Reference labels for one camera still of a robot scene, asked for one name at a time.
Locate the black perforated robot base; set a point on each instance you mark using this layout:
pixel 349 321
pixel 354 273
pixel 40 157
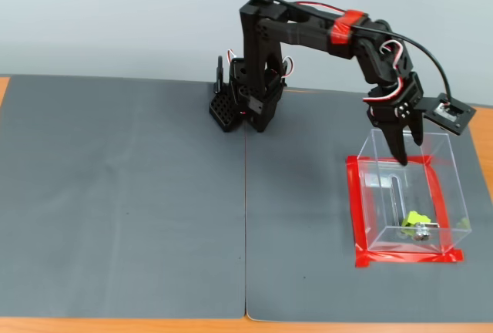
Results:
pixel 262 113

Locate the transparent acrylic box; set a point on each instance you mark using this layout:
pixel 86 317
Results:
pixel 408 194

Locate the red tape strip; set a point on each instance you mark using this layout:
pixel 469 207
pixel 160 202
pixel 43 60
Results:
pixel 408 259
pixel 439 206
pixel 356 209
pixel 377 160

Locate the red tape on arm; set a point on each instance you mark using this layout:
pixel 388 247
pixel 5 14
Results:
pixel 344 26

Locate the green lego block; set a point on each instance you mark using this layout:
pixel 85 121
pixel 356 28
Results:
pixel 414 218

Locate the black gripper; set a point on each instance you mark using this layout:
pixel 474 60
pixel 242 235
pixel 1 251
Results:
pixel 386 114

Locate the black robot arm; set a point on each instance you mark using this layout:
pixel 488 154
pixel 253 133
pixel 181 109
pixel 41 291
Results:
pixel 254 48

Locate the silver box lock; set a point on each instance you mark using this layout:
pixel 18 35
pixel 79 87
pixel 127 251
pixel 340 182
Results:
pixel 421 232

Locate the grey mat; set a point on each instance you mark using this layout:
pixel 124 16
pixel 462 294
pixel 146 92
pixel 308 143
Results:
pixel 135 213
pixel 300 194

